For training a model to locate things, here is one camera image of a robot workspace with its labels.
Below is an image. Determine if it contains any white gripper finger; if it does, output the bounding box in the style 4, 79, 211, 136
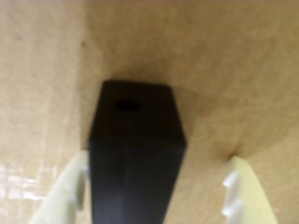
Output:
221, 155, 279, 224
28, 150, 90, 224

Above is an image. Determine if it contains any clear packing tape strip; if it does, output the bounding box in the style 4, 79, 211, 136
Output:
0, 162, 57, 206

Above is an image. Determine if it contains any black rectangular block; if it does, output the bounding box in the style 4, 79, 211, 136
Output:
88, 80, 188, 224

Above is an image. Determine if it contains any brown cardboard sheet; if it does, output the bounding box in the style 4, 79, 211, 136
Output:
0, 0, 299, 224

